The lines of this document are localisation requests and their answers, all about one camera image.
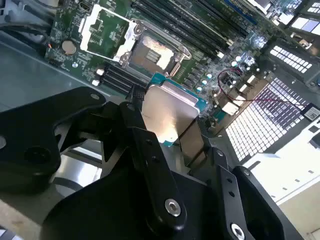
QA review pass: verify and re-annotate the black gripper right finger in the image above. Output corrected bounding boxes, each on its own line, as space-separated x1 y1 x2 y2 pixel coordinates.
179 116 286 240

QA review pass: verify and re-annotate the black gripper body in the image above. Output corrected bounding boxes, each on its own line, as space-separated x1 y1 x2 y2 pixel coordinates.
41 166 221 240

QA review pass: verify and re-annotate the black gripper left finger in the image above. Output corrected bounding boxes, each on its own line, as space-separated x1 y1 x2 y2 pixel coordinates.
0 84 188 231

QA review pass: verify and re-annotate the silver topped CPU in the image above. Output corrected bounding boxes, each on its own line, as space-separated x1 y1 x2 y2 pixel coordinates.
140 71 210 151

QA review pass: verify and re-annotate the metal CPU socket cover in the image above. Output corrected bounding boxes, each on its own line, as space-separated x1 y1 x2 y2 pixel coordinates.
78 4 138 61

